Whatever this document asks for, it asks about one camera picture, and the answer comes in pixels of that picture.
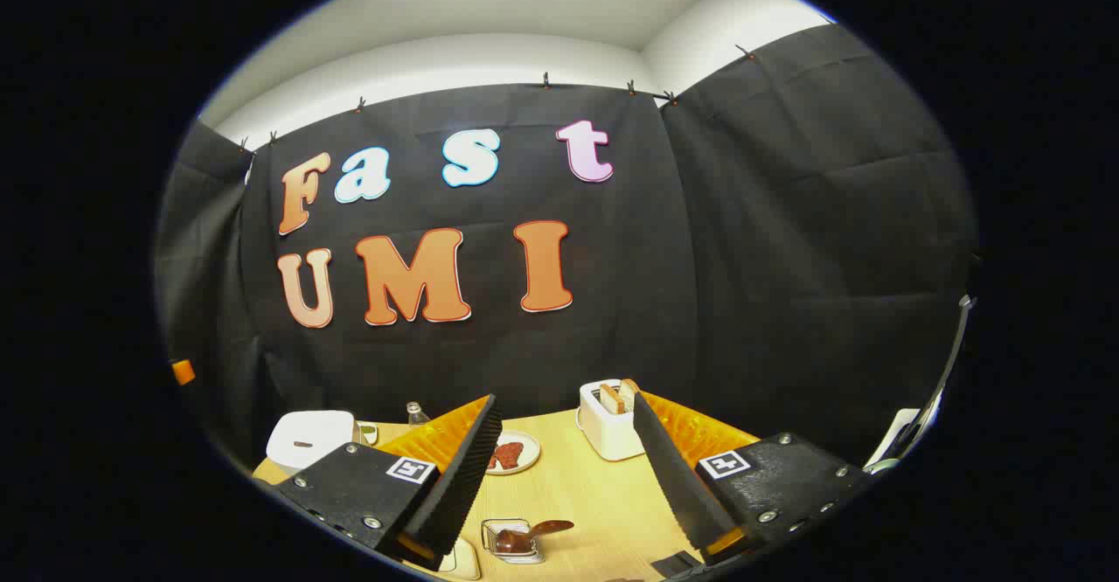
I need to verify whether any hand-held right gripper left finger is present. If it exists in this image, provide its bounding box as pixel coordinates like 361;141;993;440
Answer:
275;394;504;571

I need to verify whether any black backdrop cloth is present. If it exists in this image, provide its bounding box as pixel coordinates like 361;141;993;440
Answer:
156;23;978;478

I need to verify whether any brown wooden spoon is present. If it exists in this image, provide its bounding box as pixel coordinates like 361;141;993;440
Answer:
494;519;575;555

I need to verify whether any white rice cooker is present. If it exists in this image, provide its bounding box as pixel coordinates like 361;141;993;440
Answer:
266;410;359;478

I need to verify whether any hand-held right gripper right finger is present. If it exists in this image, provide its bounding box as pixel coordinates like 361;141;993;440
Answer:
632;390;875;570

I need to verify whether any clear plastic tray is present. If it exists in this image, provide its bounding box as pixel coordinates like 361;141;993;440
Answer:
437;537;482;581

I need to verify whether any white round plate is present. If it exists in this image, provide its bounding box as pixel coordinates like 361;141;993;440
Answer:
485;429;541;476

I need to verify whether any white toaster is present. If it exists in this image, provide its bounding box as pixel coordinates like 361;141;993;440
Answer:
577;379;648;462

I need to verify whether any black tape strip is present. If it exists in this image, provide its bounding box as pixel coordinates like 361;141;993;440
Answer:
651;551;700;579

